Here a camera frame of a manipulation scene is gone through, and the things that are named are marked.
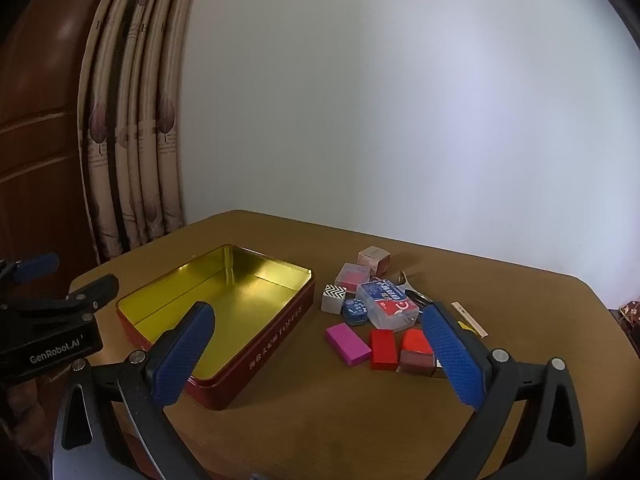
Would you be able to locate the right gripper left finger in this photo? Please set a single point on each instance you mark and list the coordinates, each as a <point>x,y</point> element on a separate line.
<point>88,441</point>

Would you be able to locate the pink rectangular block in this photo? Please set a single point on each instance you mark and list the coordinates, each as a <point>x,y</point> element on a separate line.
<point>348,345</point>

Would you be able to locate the red lipstick with gold cap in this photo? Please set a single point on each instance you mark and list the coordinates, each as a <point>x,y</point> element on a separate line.
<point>416,354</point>

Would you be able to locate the blue red dental floss box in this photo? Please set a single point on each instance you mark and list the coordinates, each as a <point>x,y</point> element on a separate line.
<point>388,307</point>

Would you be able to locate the silver metal nail clipper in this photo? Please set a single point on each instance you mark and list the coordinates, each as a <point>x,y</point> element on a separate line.
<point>414,294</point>

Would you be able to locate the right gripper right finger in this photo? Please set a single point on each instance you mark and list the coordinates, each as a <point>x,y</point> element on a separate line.
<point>549,441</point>

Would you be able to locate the beige patterned curtain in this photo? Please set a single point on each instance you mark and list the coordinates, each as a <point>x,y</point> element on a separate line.
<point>127,122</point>

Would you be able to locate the clear box with red packet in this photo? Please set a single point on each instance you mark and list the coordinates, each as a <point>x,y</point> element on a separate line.
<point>351,276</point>

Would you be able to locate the red rectangular block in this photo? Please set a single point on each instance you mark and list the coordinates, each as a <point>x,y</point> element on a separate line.
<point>384,355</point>

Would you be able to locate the black white zigzag cube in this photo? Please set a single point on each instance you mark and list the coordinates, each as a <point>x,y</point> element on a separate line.
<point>332,299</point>

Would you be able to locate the brown wooden door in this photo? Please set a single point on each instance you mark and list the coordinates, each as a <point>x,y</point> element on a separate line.
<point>42,203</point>

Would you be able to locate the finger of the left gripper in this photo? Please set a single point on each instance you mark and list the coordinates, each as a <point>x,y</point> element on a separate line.
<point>94,296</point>
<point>23,271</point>

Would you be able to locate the pink beige cube box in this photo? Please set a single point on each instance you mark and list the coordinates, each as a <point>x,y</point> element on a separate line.
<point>376,259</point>

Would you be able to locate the small blue round container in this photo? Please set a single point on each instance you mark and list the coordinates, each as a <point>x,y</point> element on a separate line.
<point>355,312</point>

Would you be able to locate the red gold metal tin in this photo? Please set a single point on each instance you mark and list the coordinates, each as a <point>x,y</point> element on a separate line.
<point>257,301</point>

